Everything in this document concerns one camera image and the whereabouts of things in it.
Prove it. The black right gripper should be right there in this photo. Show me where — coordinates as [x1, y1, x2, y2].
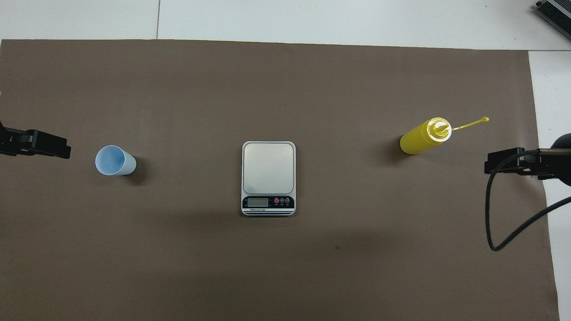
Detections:
[484, 132, 571, 187]

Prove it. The light blue plastic cup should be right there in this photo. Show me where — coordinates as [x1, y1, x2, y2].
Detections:
[95, 145, 137, 176]

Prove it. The yellow squeeze seasoning bottle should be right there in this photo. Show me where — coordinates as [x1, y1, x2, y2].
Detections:
[400, 116, 490, 156]

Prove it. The silver digital kitchen scale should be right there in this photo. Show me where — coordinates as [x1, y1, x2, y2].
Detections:
[241, 141, 296, 217]

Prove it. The grey finned metal box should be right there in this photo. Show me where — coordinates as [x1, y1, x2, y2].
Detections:
[534, 0, 571, 41]

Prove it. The brown paper table mat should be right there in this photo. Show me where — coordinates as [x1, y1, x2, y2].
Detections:
[0, 39, 560, 321]

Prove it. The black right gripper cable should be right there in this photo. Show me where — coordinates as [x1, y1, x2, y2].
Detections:
[485, 149, 571, 251]

